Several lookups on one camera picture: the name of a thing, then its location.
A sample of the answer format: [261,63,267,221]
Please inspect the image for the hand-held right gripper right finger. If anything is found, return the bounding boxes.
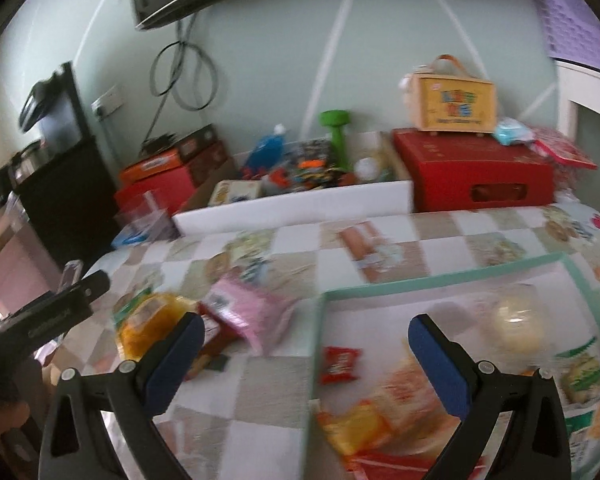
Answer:
[408,314,573,480]

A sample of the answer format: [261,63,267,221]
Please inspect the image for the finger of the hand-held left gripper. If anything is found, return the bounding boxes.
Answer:
[60,270,111,307]

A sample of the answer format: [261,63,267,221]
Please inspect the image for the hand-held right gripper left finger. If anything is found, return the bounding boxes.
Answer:
[37,312,206,480]

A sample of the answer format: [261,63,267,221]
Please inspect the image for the teal rimmed white tray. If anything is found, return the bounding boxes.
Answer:
[310,252,600,480]

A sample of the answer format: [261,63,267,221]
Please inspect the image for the round pastry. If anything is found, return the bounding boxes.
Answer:
[490,285,551,356]

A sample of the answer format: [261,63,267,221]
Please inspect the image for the pale green snack packet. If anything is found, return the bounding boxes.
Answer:
[555,337,600,406]

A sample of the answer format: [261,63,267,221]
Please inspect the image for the white green snack packet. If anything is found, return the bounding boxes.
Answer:
[565,400,600,461]

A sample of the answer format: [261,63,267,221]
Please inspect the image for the orange snack packet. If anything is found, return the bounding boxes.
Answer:
[112,292,191,361]

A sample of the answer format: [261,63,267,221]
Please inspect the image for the blue wipes pack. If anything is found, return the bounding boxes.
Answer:
[111,230,151,251]

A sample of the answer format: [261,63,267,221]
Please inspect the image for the pink side cabinet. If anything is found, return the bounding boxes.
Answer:
[0,220,61,311]

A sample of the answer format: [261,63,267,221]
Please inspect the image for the clear plastic box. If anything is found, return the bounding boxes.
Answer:
[114,190,178,241]

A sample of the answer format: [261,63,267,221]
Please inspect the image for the pink snack packet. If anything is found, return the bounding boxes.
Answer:
[200,277,296,356]

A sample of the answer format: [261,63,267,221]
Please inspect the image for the black cabinet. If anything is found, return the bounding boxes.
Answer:
[10,137,121,271]

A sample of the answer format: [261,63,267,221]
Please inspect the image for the small red snack packet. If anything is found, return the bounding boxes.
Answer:
[320,346,362,386]

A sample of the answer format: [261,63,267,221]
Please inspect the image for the orange biscuit packet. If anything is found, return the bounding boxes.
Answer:
[317,400,396,456]

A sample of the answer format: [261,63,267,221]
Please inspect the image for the checkered tablecloth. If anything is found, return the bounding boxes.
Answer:
[45,205,600,480]

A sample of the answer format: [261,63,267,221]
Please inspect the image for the red gift box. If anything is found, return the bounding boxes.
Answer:
[114,165,201,221]

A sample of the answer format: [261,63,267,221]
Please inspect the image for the long red snack packet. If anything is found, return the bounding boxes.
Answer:
[350,452,441,480]

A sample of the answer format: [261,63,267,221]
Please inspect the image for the orange flat box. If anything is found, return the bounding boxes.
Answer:
[119,152,186,186]

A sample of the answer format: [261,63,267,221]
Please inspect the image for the steel kettle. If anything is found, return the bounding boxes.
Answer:
[10,145,43,181]

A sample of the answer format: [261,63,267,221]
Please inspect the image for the cardboard box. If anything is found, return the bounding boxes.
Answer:
[180,132,413,211]

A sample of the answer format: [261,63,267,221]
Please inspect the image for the black power adapter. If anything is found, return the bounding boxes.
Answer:
[142,132,178,153]

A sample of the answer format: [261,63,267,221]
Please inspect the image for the black coffee machine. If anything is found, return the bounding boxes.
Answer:
[19,62,88,153]

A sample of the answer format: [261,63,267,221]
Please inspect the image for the dark red box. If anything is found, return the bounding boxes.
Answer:
[187,142,228,186]

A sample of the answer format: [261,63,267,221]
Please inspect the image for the small cartoon box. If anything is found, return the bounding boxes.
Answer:
[207,180,263,207]

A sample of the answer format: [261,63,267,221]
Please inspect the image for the dark brown box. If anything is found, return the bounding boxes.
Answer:
[175,124,218,161]

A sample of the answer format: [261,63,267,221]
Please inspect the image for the large red box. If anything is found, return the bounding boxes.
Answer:
[391,128,555,213]

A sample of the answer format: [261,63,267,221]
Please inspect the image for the white foam board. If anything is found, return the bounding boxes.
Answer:
[172,180,413,238]

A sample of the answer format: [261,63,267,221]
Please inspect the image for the clear baby bottle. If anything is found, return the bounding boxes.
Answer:
[355,157,383,183]

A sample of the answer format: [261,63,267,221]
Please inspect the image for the blue bottle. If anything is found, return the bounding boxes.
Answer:
[242,124,287,176]

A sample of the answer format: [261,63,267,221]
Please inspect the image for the pile of small toys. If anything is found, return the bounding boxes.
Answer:
[260,140,351,193]

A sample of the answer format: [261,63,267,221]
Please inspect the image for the light blue tissue pack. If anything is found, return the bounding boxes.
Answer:
[494,117,536,147]

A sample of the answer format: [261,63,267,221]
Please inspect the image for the red patterned bag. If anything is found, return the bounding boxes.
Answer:
[530,127,600,171]

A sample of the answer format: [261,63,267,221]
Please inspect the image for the green dumbbell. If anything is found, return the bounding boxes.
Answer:
[320,110,353,173]

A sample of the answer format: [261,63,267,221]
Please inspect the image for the beige toy carry case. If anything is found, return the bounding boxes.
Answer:
[404,54,497,137]

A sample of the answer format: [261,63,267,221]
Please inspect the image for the white chair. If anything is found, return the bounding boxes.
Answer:
[555,57,600,206]

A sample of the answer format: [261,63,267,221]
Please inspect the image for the white wall socket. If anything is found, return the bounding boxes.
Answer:
[91,87,126,118]

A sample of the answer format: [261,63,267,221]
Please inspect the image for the black cable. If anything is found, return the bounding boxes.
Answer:
[140,10,218,156]

